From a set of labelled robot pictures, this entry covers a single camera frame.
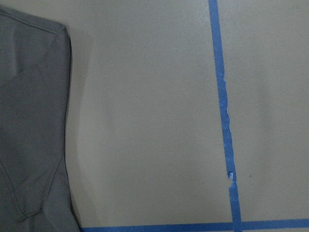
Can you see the dark grey t-shirt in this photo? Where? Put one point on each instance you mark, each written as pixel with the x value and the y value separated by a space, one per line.
pixel 35 65

